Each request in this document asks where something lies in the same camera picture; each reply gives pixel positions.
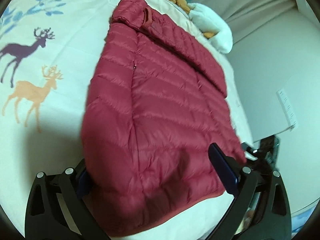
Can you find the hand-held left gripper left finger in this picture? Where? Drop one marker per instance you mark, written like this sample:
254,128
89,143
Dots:
82,182

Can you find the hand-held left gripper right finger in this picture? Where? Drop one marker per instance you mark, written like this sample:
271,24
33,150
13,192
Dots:
223,165

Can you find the red puffer jacket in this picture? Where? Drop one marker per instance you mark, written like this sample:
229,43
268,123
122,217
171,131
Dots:
162,92

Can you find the deer print blanket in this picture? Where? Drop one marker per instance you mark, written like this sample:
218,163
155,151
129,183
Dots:
70,45

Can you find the white goose plush toy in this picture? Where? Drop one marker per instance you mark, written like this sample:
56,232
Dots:
212,20

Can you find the beige curtain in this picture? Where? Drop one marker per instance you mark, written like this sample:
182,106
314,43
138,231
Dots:
250,5

